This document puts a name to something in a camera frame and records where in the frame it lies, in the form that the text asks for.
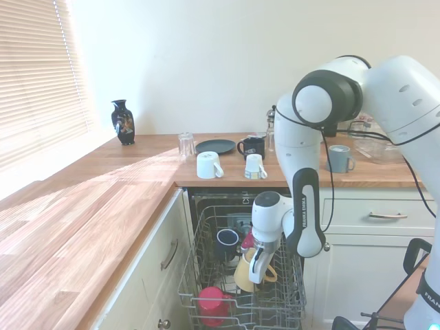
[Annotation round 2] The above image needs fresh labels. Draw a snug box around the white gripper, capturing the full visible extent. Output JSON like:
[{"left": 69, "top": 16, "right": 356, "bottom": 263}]
[{"left": 247, "top": 247, "right": 276, "bottom": 292}]

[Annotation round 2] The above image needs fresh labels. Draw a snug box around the yellow mug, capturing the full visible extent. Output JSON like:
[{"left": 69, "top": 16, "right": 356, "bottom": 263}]
[{"left": 233, "top": 247, "right": 278, "bottom": 294}]

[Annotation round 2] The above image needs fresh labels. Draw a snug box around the red mug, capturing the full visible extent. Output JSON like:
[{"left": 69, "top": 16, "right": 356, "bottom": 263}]
[{"left": 197, "top": 286, "right": 235, "bottom": 327}]

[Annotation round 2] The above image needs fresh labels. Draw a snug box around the navy blue mug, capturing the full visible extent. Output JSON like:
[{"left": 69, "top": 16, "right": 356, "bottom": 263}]
[{"left": 214, "top": 228, "right": 242, "bottom": 263}]

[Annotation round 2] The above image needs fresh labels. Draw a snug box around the black dishwasher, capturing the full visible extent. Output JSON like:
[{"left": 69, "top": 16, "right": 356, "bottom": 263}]
[{"left": 187, "top": 187, "right": 309, "bottom": 330}]

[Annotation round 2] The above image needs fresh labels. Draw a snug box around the small white patterned mug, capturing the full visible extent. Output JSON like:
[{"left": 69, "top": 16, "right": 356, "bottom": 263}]
[{"left": 244, "top": 153, "right": 269, "bottom": 181}]

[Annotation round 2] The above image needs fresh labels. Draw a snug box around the large white mug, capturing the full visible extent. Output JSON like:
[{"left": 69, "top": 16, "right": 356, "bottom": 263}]
[{"left": 196, "top": 152, "right": 224, "bottom": 180}]

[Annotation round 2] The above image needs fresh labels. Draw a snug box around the black printed mug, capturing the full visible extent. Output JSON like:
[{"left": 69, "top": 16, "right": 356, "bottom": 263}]
[{"left": 236, "top": 137, "right": 267, "bottom": 161}]

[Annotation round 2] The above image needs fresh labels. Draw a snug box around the grey blue mug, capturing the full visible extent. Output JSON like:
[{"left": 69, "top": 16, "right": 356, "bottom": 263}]
[{"left": 326, "top": 144, "right": 357, "bottom": 174}]

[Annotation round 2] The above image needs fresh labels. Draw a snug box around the white cabinet door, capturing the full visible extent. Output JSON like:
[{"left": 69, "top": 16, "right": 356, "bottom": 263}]
[{"left": 304, "top": 233, "right": 429, "bottom": 330}]

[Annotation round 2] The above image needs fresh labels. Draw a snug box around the white corner base cabinet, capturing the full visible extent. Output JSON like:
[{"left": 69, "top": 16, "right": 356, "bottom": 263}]
[{"left": 91, "top": 188, "right": 194, "bottom": 330}]

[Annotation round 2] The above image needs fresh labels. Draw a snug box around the white drawer front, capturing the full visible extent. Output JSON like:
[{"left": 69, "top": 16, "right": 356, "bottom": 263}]
[{"left": 320, "top": 197, "right": 438, "bottom": 228}]

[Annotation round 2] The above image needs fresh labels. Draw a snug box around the dark green plate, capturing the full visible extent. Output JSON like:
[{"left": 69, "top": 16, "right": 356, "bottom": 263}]
[{"left": 195, "top": 139, "right": 237, "bottom": 155}]

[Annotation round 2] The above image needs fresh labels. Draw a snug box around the glass french press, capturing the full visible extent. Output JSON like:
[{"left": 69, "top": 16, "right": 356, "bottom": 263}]
[{"left": 265, "top": 104, "right": 278, "bottom": 153}]

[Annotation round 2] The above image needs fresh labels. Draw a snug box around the ribbed clear glass tumbler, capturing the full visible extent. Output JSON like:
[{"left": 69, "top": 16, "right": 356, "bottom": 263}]
[{"left": 177, "top": 132, "right": 197, "bottom": 158}]

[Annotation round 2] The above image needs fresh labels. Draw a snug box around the black floral vase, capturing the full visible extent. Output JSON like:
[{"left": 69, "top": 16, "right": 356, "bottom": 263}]
[{"left": 110, "top": 99, "right": 136, "bottom": 146}]

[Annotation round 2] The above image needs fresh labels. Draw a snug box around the cream window blind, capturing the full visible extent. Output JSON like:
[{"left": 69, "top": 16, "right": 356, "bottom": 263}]
[{"left": 0, "top": 0, "right": 96, "bottom": 173}]

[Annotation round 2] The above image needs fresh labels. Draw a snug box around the grey wire dishwasher rack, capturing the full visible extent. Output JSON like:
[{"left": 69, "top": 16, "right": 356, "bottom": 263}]
[{"left": 177, "top": 205, "right": 308, "bottom": 330}]

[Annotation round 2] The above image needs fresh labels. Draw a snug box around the curved metal cabinet handle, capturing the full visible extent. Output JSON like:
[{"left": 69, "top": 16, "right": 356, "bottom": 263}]
[{"left": 159, "top": 239, "right": 179, "bottom": 271}]

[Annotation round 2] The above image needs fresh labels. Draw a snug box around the black cable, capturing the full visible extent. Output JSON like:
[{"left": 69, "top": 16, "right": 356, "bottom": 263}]
[{"left": 274, "top": 104, "right": 440, "bottom": 235}]

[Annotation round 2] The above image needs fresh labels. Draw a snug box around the metal drawer bar handle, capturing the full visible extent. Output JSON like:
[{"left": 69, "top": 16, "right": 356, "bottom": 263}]
[{"left": 368, "top": 211, "right": 409, "bottom": 220}]

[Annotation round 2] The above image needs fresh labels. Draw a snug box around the black camera stand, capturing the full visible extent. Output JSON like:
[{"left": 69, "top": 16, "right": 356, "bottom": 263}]
[{"left": 331, "top": 237, "right": 434, "bottom": 330}]

